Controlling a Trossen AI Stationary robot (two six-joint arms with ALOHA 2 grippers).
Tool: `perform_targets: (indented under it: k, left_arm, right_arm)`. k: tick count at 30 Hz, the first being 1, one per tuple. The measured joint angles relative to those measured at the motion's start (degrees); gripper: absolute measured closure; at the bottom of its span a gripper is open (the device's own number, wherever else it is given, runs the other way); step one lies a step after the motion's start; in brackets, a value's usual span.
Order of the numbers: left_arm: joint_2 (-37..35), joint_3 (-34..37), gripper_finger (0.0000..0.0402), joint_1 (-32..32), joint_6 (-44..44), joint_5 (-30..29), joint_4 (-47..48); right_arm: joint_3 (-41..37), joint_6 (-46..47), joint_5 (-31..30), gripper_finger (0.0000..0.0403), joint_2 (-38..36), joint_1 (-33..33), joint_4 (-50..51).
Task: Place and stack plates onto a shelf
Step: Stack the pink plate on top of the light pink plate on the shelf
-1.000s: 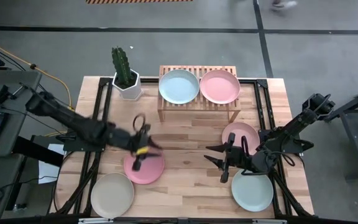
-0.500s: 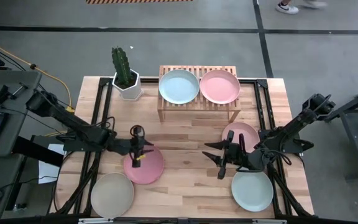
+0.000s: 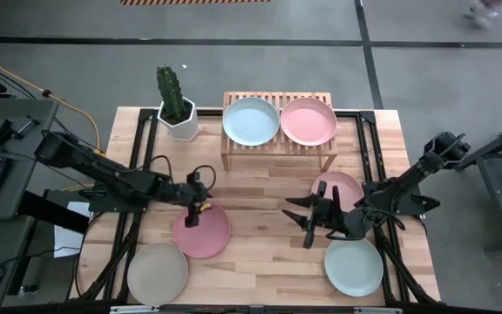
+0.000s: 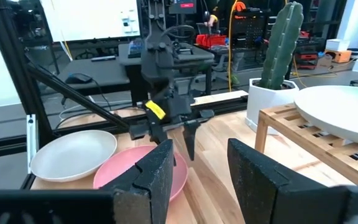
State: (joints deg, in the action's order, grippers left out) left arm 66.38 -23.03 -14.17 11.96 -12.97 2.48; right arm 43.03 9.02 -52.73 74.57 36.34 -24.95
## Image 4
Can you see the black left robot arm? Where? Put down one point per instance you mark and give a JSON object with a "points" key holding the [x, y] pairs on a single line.
{"points": [[158, 65]]}

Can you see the deep pink plate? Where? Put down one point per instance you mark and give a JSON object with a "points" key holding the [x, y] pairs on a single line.
{"points": [[117, 171]]}

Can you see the wooden slatted shelf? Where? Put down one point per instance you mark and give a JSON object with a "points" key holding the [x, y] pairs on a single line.
{"points": [[261, 133]]}

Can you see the orange box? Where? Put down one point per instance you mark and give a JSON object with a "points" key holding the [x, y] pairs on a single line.
{"points": [[339, 56]]}

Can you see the grey desk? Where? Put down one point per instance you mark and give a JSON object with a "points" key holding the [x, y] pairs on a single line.
{"points": [[104, 71]]}

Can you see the black computer mouse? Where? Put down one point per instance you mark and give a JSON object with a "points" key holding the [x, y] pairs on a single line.
{"points": [[78, 78]]}

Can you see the black shelving rack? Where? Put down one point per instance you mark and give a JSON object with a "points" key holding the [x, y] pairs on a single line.
{"points": [[250, 37]]}

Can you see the beige plate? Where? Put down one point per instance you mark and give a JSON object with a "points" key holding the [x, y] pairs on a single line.
{"points": [[73, 155]]}

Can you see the red storage bin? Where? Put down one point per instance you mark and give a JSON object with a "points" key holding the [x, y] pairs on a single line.
{"points": [[210, 40]]}

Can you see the person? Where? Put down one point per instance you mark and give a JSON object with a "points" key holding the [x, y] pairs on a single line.
{"points": [[211, 20]]}

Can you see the white board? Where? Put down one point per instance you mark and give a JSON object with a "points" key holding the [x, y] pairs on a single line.
{"points": [[89, 18]]}

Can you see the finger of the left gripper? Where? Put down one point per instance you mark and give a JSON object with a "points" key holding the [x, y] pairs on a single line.
{"points": [[159, 135], [191, 140]]}

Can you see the green cactus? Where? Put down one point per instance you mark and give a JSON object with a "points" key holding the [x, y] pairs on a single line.
{"points": [[283, 46]]}

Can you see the white plant pot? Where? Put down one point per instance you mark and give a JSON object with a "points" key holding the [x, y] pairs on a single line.
{"points": [[266, 97]]}

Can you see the light blue plate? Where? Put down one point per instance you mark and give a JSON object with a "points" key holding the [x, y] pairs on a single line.
{"points": [[337, 112]]}

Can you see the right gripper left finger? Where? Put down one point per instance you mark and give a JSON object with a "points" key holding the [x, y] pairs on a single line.
{"points": [[148, 186]]}

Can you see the black aluminium frame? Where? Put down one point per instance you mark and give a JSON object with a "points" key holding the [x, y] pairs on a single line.
{"points": [[11, 62]]}

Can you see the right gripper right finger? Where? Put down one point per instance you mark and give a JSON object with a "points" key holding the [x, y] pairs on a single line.
{"points": [[259, 193]]}

